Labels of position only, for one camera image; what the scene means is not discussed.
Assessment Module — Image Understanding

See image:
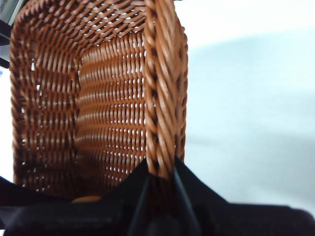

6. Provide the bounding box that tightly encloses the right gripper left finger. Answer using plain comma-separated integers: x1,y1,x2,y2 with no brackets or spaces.
0,159,151,236

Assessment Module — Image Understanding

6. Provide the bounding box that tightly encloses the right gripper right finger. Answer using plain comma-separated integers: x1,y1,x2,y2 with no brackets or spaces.
174,156,315,236

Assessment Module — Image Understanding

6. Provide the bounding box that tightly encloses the brown wicker basket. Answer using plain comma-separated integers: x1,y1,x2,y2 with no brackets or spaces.
9,0,189,205

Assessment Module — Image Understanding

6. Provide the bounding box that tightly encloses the black metal shelf frame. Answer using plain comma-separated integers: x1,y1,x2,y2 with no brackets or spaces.
0,19,12,68

